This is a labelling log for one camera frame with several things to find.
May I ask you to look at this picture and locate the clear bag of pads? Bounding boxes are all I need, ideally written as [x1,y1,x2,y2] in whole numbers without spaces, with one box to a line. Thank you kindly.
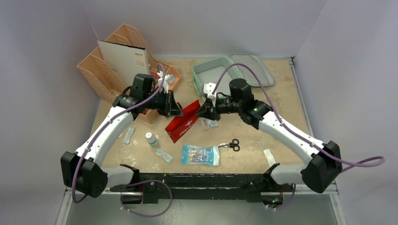
[200,118,218,131]

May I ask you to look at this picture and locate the small white bottle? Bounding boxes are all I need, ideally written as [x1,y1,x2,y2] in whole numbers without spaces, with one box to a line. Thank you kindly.
[145,132,158,148]

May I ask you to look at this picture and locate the white booklet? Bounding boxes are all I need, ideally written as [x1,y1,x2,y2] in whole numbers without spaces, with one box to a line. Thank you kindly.
[97,40,150,86]

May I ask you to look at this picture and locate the blue gauze packet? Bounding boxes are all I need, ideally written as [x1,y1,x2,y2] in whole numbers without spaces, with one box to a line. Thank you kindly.
[182,145,220,166]

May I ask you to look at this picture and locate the bandage strip left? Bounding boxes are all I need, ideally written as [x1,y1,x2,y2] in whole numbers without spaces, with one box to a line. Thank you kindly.
[123,127,135,145]

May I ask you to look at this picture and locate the mint green open case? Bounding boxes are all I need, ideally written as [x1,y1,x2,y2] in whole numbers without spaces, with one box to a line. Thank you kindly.
[192,54,276,100]

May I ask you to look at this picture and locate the white bandage strip front right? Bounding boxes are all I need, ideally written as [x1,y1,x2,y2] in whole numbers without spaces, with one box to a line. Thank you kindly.
[263,149,276,167]

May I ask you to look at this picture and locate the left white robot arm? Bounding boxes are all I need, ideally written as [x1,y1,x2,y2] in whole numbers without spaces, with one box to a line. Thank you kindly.
[61,74,183,198]

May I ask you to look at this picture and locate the black handled scissors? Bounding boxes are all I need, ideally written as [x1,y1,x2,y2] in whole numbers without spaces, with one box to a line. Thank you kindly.
[217,139,240,151]

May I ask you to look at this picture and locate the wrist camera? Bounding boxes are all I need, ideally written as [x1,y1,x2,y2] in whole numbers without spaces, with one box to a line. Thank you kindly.
[202,82,216,100]
[157,71,176,93]

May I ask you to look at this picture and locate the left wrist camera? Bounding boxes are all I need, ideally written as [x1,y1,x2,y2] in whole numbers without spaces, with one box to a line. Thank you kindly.
[157,71,176,93]

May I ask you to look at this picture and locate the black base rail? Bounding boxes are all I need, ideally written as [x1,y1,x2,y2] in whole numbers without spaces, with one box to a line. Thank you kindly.
[110,173,293,205]

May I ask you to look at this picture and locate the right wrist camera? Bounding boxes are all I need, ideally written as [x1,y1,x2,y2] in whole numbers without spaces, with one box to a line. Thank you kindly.
[202,82,216,100]

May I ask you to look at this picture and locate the red first aid pouch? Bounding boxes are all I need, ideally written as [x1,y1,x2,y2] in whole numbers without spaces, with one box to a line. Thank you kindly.
[165,100,200,143]

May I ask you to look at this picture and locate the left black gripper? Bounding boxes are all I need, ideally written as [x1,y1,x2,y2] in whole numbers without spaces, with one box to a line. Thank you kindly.
[143,90,183,116]

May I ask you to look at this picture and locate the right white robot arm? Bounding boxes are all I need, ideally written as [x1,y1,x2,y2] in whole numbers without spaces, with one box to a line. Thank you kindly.
[196,78,343,193]

